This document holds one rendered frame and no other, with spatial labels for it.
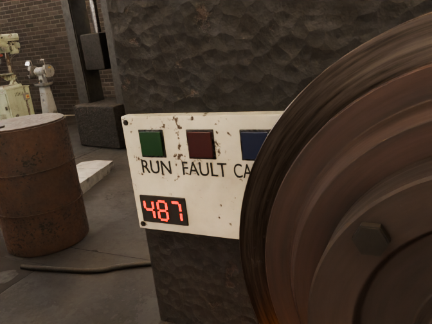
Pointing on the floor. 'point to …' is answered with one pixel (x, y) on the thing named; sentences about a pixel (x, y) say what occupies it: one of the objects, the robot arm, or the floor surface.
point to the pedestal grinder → (47, 99)
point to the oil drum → (39, 186)
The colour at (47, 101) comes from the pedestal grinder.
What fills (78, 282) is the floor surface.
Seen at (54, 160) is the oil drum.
